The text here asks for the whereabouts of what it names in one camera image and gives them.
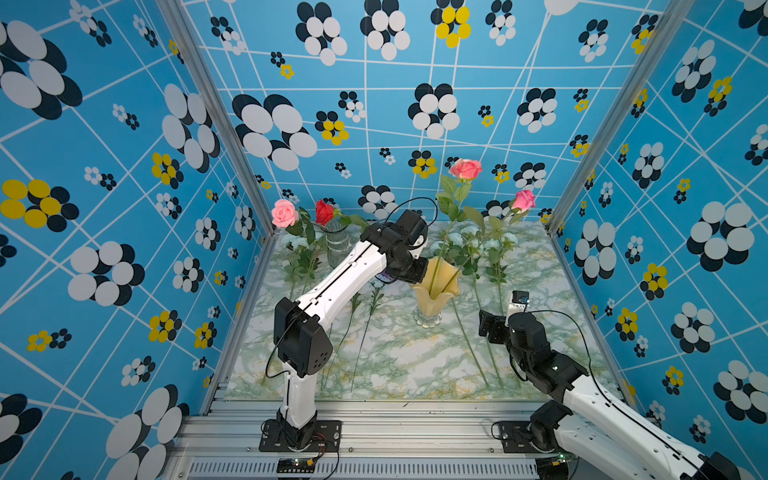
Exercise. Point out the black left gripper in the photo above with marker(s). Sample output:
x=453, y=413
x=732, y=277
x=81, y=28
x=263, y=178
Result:
x=418, y=274

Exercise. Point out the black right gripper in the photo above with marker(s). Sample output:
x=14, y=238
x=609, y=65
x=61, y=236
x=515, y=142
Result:
x=498, y=323

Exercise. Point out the yellow fluted glass vase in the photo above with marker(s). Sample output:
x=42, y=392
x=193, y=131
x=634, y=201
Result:
x=439, y=286

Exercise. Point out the pink and blue flower bunch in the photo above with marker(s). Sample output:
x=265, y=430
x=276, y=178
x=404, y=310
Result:
x=452, y=201

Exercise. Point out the white blue flower bunch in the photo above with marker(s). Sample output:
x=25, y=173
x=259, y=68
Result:
x=473, y=246

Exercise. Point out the clear ribbed glass vase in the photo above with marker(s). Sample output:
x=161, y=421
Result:
x=337, y=241

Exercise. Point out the red rose stem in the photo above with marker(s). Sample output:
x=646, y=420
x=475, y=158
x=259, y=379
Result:
x=331, y=219

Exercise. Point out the pink rose stem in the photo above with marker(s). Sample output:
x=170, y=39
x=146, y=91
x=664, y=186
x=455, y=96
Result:
x=295, y=221

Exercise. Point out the purple blue glass vase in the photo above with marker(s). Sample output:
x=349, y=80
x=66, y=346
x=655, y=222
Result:
x=384, y=278

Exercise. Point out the white blue flower stem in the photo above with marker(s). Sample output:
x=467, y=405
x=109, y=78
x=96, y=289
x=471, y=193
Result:
x=454, y=251

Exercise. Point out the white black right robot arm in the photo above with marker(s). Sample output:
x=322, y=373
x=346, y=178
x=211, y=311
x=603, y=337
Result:
x=583, y=418

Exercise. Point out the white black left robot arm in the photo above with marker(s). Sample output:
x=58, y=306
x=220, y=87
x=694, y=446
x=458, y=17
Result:
x=301, y=326

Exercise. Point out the small green circuit board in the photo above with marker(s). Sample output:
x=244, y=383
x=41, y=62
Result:
x=296, y=467

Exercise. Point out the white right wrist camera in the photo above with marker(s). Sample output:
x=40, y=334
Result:
x=518, y=302

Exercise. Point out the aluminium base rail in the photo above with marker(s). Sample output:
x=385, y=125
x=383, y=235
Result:
x=390, y=440

